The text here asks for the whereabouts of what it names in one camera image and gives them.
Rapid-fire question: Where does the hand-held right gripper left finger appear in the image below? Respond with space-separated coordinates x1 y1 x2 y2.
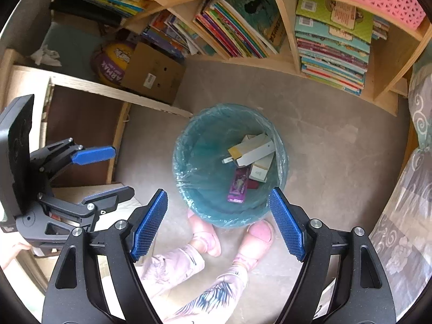
41 188 169 324

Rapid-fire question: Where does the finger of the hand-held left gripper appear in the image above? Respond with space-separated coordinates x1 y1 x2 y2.
38 185 136 219
30 138 116 183

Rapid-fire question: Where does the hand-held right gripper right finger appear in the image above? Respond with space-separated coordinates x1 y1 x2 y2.
268 186 396 324

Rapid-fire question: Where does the purple packet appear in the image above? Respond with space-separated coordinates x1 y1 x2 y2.
227 167 251 204

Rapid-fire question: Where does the white yellow carton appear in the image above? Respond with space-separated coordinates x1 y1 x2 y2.
221 133 276 168

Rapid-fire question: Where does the trash bin with teal liner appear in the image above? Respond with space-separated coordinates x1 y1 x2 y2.
172 103 290 231

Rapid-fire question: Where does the person's left hand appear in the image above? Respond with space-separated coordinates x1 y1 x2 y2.
0 241 32 271

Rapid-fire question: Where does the pink sandal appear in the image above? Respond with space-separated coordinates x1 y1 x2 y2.
232 220 275 271
187 208 222 258

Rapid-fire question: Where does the person's left leg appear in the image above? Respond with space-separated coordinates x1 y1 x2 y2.
134 246 206 291

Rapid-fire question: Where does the person's leg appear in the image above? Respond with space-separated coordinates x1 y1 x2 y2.
161 266 249 324
134 246 206 291

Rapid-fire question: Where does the wooden low cabinet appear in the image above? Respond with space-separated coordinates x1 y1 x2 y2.
0 48 194 190

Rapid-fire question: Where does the yellow purple round tin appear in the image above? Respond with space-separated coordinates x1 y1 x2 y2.
90 40 136 87

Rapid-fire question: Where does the person's right leg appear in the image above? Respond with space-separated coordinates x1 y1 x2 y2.
161 266 249 324

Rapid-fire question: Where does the brown cardboard box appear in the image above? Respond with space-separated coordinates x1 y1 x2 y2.
121 42 186 106

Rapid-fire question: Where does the crumpled white tissue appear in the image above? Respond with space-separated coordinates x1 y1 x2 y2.
30 45 62 67

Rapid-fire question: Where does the grey patterned bedsheet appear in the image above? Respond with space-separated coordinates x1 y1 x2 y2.
367 57 432 324

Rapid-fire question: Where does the row of small colourful books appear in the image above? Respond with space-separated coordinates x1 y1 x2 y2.
139 9 200 59

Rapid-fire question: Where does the black folder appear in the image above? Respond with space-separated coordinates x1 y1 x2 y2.
50 0 123 28

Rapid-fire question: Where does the wooden bookshelf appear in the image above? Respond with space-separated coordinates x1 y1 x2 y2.
50 0 432 117

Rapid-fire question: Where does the tall stack of flat books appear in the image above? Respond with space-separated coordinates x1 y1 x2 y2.
294 0 374 96

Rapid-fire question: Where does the row of leaning picture books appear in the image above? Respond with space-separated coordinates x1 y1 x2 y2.
193 0 288 59

